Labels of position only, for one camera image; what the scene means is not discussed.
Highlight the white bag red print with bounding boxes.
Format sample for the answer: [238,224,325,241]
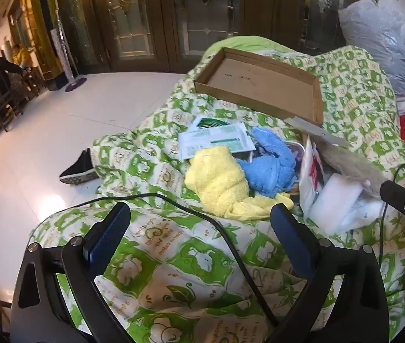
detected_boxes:
[297,136,332,215]

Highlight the beige cloth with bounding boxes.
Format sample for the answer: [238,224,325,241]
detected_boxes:
[310,139,385,196]

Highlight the plain green sheet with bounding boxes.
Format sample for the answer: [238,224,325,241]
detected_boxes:
[202,36,296,59]

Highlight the white green printed packet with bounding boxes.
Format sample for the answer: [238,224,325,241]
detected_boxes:
[191,116,233,130]

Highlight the black shoe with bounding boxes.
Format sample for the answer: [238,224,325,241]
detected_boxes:
[59,148,98,185]

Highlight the blue towel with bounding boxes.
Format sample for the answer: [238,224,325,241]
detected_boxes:
[237,127,296,198]

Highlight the silver pole purple base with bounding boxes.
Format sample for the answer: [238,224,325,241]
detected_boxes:
[50,19,89,92]

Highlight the green white printed blanket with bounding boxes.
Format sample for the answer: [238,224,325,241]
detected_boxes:
[29,36,405,343]

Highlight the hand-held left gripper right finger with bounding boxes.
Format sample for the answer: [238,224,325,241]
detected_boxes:
[270,204,391,343]

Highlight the grey cardboard strip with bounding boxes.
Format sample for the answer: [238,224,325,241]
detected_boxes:
[284,116,353,148]

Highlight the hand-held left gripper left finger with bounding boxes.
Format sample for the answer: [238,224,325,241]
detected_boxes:
[9,202,132,343]

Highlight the black cable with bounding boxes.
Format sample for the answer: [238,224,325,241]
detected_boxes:
[95,192,282,329]
[378,164,405,262]

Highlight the shallow cardboard box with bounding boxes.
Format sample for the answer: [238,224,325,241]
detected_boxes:
[193,47,325,125]

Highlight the dark wooden chair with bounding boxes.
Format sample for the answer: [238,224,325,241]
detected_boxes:
[0,61,42,151]

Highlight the brown ornate glass doors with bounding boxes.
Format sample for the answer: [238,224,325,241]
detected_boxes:
[56,0,378,74]

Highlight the large clear plastic bag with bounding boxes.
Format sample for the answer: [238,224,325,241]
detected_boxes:
[338,0,405,97]

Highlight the yellow towel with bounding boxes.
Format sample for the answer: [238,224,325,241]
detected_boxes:
[185,146,294,221]

